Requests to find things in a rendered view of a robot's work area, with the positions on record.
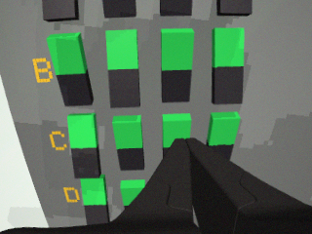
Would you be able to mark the grey switch panel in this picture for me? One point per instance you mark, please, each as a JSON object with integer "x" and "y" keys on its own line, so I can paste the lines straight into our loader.
{"x": 99, "y": 89}

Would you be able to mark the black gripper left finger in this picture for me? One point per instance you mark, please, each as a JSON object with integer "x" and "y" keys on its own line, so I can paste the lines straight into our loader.
{"x": 164, "y": 206}

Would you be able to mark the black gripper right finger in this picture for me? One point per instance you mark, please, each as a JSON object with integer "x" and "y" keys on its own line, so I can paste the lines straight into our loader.
{"x": 228, "y": 200}

